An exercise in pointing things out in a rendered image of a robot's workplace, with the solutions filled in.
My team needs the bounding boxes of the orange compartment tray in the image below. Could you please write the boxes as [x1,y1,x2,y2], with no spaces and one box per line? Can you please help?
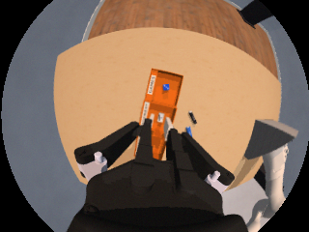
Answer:
[139,68,183,160]

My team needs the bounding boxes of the small blue cube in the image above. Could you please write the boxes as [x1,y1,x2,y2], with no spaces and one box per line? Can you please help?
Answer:
[163,84,170,91]

